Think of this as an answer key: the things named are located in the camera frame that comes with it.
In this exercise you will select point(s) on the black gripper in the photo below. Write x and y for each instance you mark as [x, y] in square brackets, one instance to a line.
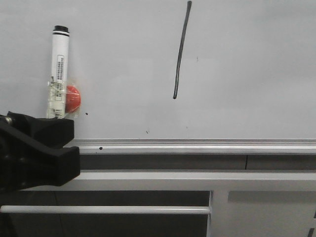
[43, 161]

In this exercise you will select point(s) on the red round magnet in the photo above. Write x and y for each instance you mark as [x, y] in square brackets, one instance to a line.
[73, 99]

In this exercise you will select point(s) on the white black whiteboard marker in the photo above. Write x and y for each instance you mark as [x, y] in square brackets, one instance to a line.
[57, 85]

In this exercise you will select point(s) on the white whiteboard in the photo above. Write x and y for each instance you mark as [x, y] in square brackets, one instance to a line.
[243, 82]

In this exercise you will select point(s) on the white horizontal stand rod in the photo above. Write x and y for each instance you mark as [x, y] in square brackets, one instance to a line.
[200, 210]

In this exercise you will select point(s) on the white metal stand frame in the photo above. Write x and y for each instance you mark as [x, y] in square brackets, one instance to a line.
[189, 181]

